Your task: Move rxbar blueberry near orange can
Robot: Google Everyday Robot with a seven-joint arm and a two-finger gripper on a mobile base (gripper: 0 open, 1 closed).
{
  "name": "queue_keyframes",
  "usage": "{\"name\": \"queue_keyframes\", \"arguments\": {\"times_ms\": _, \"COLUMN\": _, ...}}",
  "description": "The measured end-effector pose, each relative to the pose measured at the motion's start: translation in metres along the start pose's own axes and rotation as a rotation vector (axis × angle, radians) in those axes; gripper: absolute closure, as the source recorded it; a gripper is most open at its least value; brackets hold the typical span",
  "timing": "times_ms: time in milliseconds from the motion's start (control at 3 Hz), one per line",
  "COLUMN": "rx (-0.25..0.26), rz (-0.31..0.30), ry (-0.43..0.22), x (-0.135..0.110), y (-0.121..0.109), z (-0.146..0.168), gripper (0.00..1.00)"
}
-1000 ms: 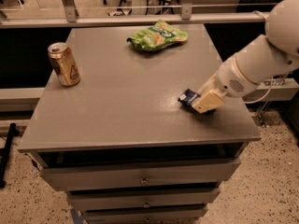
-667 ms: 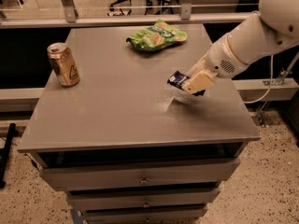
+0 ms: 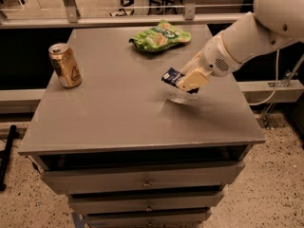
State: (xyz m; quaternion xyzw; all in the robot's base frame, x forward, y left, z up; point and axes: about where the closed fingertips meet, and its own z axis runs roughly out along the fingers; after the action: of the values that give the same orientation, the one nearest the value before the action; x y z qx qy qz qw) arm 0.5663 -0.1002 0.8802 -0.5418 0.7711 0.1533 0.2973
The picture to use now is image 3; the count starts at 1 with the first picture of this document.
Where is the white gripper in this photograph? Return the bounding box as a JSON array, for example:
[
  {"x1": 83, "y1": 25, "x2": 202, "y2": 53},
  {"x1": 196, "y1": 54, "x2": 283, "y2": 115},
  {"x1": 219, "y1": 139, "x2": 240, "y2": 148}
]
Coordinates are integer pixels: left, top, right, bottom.
[{"x1": 177, "y1": 38, "x2": 242, "y2": 92}]

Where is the blue rxbar blueberry wrapper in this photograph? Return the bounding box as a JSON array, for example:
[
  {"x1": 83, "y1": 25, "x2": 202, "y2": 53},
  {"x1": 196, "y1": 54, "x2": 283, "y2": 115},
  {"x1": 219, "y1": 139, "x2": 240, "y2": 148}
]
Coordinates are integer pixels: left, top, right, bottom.
[{"x1": 161, "y1": 67, "x2": 199, "y2": 94}]

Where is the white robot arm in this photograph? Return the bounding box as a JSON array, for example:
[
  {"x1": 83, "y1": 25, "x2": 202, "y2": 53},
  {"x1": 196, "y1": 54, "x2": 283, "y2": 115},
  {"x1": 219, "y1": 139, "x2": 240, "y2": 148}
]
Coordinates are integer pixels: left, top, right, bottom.
[{"x1": 177, "y1": 0, "x2": 304, "y2": 92}]

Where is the orange soda can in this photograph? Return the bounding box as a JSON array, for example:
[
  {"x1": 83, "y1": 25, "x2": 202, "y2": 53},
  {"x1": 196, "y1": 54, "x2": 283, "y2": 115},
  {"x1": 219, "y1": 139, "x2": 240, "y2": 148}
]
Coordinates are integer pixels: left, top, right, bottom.
[{"x1": 48, "y1": 43, "x2": 82, "y2": 88}]

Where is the green chip bag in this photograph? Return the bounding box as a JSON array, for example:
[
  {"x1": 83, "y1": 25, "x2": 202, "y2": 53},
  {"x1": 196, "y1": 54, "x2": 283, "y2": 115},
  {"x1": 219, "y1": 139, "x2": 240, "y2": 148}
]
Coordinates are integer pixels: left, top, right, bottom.
[{"x1": 129, "y1": 20, "x2": 192, "y2": 52}]

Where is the grey drawer cabinet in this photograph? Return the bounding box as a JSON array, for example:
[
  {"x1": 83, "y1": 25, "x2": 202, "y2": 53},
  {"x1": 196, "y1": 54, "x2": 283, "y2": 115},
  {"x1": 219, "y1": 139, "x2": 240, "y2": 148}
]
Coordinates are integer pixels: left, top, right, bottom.
[{"x1": 17, "y1": 24, "x2": 267, "y2": 228}]

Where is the top grey drawer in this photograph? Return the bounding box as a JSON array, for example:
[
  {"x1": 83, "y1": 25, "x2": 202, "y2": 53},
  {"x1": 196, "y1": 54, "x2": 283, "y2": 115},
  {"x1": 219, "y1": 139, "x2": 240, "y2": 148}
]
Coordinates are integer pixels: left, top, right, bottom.
[{"x1": 42, "y1": 161, "x2": 245, "y2": 195}]

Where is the grey drawer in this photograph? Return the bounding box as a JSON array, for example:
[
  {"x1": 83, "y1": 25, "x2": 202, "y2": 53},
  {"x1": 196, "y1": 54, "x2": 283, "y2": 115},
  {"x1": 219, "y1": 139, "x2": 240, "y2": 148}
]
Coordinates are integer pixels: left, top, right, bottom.
[
  {"x1": 85, "y1": 209, "x2": 211, "y2": 228},
  {"x1": 68, "y1": 191, "x2": 224, "y2": 215},
  {"x1": 42, "y1": 161, "x2": 245, "y2": 195}
]

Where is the middle grey drawer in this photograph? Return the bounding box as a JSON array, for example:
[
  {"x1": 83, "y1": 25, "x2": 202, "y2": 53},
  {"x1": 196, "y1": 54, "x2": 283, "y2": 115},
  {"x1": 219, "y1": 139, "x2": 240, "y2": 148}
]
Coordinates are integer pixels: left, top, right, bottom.
[{"x1": 68, "y1": 191, "x2": 224, "y2": 215}]

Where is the bottom grey drawer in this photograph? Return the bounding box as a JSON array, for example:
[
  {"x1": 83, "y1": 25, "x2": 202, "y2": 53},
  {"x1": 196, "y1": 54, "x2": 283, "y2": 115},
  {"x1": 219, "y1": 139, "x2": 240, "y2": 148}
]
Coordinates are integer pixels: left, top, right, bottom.
[{"x1": 85, "y1": 209, "x2": 211, "y2": 228}]

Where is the black floor stand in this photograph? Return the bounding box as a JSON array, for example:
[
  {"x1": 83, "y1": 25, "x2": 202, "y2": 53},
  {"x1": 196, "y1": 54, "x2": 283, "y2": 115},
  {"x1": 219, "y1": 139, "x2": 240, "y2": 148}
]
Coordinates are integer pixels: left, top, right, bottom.
[{"x1": 0, "y1": 125, "x2": 18, "y2": 191}]

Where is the white cable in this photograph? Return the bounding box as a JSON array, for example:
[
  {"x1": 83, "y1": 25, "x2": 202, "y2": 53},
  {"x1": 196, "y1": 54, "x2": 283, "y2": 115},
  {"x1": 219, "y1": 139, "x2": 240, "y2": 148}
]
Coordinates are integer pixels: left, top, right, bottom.
[{"x1": 247, "y1": 49, "x2": 281, "y2": 106}]

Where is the metal railing frame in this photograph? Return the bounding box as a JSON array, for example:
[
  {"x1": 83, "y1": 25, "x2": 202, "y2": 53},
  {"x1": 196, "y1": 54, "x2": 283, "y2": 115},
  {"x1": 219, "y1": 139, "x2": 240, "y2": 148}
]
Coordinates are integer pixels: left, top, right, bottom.
[{"x1": 0, "y1": 0, "x2": 253, "y2": 29}]

